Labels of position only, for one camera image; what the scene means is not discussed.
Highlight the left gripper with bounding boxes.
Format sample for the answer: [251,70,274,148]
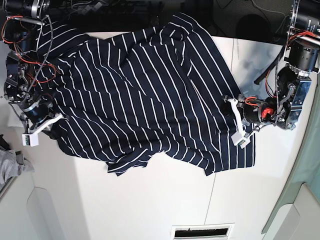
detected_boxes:
[221,94,274,137]

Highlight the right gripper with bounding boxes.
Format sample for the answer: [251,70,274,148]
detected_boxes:
[18,99,63,134]

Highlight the navy white striped t-shirt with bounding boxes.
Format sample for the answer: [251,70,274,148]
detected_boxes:
[36,13,256,175]

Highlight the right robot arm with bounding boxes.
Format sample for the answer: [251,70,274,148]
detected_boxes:
[0,0,61,134]

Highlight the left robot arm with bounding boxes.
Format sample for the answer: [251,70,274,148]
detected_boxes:
[223,0,320,139]

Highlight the grey clothes pile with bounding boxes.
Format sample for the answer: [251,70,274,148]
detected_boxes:
[0,134,34,188]

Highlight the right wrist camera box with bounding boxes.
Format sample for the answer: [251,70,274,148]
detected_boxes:
[22,133,39,147]

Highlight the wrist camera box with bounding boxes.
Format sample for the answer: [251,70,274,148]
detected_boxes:
[231,132,251,149]
[22,133,39,147]

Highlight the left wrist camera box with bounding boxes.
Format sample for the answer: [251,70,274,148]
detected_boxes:
[231,132,251,149]

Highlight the white cables in background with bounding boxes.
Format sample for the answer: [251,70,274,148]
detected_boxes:
[251,0,293,38]

